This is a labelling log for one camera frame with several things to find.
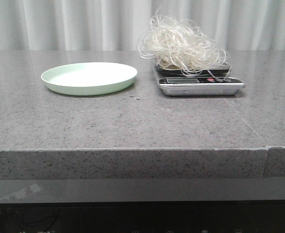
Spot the white vermicelli noodle bundle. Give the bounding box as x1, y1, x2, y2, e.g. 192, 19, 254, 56
137, 14, 232, 77

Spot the black silver kitchen scale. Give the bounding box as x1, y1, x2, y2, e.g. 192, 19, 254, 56
155, 65, 245, 96

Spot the light green round plate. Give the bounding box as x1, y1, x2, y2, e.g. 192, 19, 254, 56
41, 62, 137, 96

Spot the white pleated curtain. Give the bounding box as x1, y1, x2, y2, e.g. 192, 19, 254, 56
0, 0, 285, 50

